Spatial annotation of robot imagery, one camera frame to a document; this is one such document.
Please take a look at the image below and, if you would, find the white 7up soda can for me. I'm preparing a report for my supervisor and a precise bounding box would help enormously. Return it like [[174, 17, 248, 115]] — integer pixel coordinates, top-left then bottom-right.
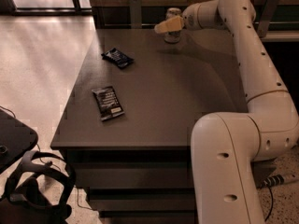
[[164, 7, 181, 44]]

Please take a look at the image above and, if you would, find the black snack packet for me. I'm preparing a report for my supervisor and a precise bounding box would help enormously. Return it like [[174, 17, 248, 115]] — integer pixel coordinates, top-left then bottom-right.
[[92, 86, 124, 121]]

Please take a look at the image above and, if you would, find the black white striped cable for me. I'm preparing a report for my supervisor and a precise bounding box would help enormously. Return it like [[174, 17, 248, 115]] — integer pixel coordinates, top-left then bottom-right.
[[257, 174, 299, 222]]

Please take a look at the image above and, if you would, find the dark blue snack packet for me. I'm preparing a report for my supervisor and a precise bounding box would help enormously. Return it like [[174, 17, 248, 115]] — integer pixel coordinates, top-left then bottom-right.
[[101, 48, 134, 69]]

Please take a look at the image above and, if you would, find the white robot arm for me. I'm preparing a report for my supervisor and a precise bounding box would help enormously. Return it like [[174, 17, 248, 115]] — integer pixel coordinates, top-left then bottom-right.
[[154, 0, 299, 224]]

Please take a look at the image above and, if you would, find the grey metal bracket right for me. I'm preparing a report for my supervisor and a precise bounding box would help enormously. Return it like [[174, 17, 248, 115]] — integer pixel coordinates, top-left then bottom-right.
[[257, 0, 280, 37]]

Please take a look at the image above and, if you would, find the grey metal bracket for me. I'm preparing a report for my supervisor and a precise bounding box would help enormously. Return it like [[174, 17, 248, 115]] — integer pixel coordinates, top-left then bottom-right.
[[129, 0, 142, 29], [257, 0, 280, 37]]

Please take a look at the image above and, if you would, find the window frame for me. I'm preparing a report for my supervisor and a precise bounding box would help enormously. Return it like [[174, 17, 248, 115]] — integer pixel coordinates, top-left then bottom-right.
[[1, 0, 92, 16]]

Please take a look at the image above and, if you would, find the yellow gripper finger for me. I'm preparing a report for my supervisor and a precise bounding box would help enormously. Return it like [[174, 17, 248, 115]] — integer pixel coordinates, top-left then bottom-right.
[[154, 16, 184, 34]]

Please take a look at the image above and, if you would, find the grey metal bracket left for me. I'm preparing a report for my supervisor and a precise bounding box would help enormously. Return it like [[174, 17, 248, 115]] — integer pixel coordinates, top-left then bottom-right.
[[129, 0, 142, 29]]

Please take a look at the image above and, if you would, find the black side table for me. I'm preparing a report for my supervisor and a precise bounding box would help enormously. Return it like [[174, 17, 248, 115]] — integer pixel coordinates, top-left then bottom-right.
[[0, 111, 38, 174]]

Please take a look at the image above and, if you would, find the grey drawer cabinet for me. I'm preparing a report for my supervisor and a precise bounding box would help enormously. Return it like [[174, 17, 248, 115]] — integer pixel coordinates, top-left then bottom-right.
[[51, 29, 247, 224]]

